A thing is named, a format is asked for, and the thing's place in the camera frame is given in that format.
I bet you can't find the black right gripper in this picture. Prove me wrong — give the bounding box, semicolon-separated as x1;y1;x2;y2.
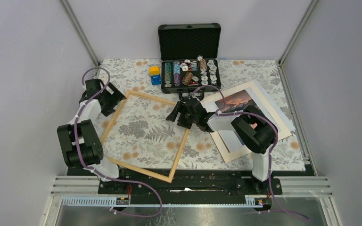
166;101;198;129

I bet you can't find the cream photo mat board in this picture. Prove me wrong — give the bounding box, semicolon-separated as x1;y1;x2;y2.
211;80;295;162

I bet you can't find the light wooden picture frame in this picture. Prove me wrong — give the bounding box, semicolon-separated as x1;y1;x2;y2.
100;90;189;183

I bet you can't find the mountain sunset photo print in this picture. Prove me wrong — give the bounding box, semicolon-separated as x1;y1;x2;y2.
201;86;286;155

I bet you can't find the brown frame backing board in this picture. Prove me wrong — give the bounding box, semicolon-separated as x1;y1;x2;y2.
278;129;292;141

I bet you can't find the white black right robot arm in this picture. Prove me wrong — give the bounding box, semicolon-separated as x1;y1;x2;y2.
166;98;279;194

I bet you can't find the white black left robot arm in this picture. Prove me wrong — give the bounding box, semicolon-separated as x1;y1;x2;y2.
57;79;127;194

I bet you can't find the blue toy block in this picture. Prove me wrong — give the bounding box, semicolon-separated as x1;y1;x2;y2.
151;74;162;85

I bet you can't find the floral patterned table cloth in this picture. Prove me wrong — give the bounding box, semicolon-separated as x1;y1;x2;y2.
97;59;304;179

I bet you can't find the yellow toy block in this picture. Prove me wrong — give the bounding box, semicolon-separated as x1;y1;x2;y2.
148;66;161;76

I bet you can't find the black poker chip case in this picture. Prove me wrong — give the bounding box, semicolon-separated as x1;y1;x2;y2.
157;23;222;101

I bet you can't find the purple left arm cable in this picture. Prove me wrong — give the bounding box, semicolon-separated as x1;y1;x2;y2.
73;67;164;218

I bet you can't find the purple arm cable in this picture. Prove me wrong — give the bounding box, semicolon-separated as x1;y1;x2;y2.
73;67;164;218
189;84;311;223

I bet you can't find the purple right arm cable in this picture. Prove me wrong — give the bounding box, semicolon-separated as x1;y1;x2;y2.
189;84;311;223

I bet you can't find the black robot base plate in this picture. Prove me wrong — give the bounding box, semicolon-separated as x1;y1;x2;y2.
67;167;317;206

